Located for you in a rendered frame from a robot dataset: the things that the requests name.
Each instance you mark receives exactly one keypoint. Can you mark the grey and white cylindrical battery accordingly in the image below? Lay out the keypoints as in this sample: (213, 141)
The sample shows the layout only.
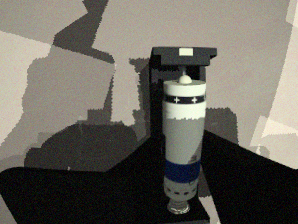
(183, 116)

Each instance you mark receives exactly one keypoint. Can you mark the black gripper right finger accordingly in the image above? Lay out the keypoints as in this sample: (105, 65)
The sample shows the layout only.
(248, 188)

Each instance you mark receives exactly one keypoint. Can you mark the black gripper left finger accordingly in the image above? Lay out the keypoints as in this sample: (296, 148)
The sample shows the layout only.
(129, 193)

